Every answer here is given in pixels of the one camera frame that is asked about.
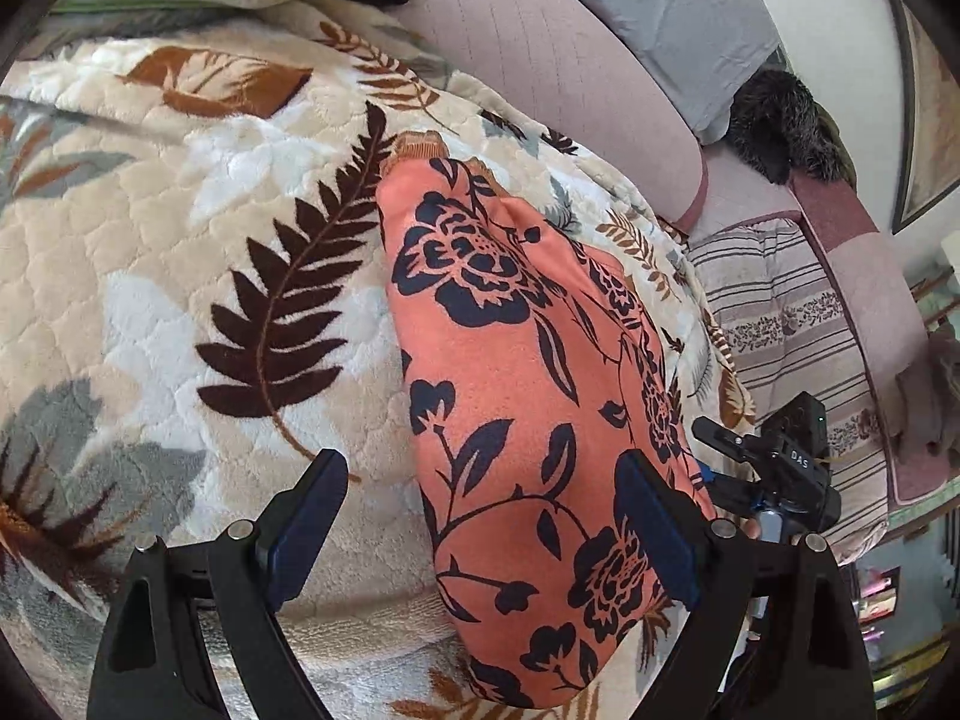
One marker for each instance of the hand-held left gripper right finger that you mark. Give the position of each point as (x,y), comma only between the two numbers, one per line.
(660,525)

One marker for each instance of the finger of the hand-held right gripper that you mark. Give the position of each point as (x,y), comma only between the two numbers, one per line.
(731,491)
(727,441)

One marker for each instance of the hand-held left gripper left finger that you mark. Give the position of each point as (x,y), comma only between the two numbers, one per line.
(300,521)

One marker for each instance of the orange floral garment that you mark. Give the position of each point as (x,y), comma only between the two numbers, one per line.
(510,360)

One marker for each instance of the striped cushion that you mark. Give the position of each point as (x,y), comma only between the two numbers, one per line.
(795,330)

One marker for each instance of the dark furry garment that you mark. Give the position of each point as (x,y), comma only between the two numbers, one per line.
(780,127)

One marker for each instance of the leaf print blanket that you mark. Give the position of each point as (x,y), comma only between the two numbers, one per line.
(150,240)

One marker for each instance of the pink bolster cushion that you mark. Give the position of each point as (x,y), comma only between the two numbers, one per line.
(540,67)

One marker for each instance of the grey pillow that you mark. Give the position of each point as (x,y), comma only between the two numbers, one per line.
(675,7)

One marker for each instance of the framed wall picture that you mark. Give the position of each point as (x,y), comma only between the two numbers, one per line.
(934,127)

